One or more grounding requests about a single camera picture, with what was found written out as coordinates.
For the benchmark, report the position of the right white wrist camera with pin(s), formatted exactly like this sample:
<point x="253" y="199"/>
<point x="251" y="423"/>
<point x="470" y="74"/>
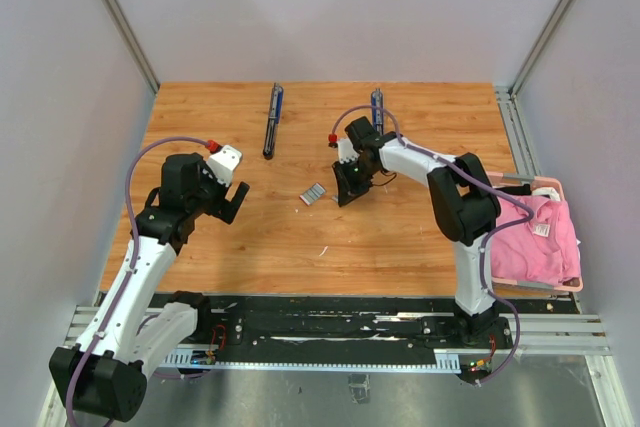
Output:
<point x="346" y="151"/>

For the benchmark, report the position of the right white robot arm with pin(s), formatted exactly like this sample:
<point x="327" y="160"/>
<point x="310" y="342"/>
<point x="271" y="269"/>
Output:
<point x="464" y="204"/>

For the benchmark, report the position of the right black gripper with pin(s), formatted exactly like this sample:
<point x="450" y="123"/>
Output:
<point x="348" y="190"/>

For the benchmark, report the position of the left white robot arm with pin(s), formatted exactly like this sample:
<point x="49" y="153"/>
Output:
<point x="106" y="372"/>

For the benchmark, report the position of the silver staple strip block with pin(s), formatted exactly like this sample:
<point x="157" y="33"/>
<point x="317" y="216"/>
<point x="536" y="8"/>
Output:
<point x="312" y="194"/>

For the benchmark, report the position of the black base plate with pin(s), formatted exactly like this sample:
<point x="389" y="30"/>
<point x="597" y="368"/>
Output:
<point x="372" y="328"/>

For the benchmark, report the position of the pink plastic basket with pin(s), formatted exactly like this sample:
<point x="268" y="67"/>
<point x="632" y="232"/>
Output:
<point x="517" y="185"/>

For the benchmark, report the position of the blue stapler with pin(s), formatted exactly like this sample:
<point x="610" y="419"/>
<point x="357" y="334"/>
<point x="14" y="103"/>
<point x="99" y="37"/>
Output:
<point x="377" y="115"/>
<point x="273" y="119"/>

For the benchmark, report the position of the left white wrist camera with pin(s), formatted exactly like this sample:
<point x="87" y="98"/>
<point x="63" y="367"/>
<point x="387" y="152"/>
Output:
<point x="223" y="164"/>

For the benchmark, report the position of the pink cloth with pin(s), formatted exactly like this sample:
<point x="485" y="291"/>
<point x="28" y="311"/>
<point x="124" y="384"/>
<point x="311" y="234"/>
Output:
<point x="544" y="249"/>

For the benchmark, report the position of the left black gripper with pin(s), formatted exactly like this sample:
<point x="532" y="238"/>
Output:
<point x="220" y="208"/>

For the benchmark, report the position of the grey cable duct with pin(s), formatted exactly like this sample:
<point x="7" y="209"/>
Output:
<point x="439" y="363"/>

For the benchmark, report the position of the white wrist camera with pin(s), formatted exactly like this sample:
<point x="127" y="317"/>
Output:
<point x="223" y="164"/>
<point x="346" y="151"/>

